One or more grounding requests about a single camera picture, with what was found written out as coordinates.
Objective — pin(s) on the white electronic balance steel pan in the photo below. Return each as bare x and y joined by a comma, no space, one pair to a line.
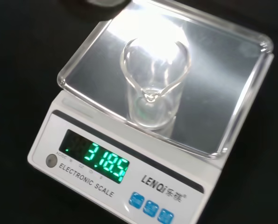
199,93

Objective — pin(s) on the black bench cloth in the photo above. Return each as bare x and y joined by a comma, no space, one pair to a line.
17,58

